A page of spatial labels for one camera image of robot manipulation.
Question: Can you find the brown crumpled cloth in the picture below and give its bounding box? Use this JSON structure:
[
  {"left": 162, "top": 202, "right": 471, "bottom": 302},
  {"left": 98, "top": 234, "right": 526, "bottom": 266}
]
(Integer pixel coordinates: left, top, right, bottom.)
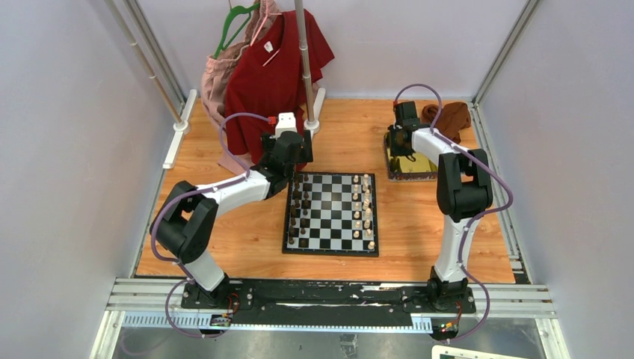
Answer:
[{"left": 421, "top": 102, "right": 472, "bottom": 144}]

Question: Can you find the pink garment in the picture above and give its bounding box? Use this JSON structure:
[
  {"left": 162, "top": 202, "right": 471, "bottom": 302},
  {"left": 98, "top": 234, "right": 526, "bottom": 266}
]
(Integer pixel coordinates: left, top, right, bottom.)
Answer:
[{"left": 201, "top": 1, "right": 280, "bottom": 174}]

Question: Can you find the black white chessboard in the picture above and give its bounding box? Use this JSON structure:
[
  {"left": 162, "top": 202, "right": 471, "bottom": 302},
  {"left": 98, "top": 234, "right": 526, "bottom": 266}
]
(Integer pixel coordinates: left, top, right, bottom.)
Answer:
[{"left": 282, "top": 172, "right": 379, "bottom": 257}]

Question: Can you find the red t-shirt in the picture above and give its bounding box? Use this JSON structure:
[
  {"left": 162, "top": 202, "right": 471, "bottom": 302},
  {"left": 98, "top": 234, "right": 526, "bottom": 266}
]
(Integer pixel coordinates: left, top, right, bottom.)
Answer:
[{"left": 224, "top": 10, "right": 335, "bottom": 164}]

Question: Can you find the metal clothes rack pole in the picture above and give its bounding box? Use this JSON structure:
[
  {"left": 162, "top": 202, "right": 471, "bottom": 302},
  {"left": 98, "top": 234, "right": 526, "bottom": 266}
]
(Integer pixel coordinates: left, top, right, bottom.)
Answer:
[{"left": 294, "top": 0, "right": 313, "bottom": 103}]

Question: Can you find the gold metal tin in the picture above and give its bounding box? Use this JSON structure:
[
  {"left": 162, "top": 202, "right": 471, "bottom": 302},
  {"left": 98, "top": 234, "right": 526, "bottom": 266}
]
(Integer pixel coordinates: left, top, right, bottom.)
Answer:
[{"left": 383, "top": 132, "right": 437, "bottom": 182}]

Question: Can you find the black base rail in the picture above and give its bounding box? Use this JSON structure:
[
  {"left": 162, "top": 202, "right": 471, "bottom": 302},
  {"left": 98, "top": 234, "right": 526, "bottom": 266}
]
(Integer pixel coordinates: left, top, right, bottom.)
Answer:
[{"left": 181, "top": 279, "right": 476, "bottom": 327}]

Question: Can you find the green clothes hanger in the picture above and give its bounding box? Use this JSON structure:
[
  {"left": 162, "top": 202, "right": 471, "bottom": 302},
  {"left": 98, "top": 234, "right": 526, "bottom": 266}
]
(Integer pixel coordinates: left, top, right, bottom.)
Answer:
[{"left": 212, "top": 1, "right": 260, "bottom": 59}]

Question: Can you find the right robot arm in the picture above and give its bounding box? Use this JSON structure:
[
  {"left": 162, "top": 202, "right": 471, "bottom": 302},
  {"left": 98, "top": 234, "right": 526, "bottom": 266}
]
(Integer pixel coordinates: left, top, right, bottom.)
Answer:
[{"left": 387, "top": 101, "right": 493, "bottom": 313}]

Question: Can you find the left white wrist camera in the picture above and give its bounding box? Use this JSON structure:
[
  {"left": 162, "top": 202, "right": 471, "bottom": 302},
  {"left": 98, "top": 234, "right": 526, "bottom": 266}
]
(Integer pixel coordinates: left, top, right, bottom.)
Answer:
[{"left": 274, "top": 112, "right": 298, "bottom": 138}]

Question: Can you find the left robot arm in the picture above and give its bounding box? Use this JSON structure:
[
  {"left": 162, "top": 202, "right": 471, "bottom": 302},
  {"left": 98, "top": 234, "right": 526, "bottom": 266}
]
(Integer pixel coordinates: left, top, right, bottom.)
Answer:
[{"left": 150, "top": 130, "right": 313, "bottom": 309}]

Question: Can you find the white rack base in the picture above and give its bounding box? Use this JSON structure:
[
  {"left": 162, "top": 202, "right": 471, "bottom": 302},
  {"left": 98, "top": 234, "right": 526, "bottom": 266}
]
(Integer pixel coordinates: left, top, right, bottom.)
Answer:
[{"left": 304, "top": 85, "right": 327, "bottom": 149}]

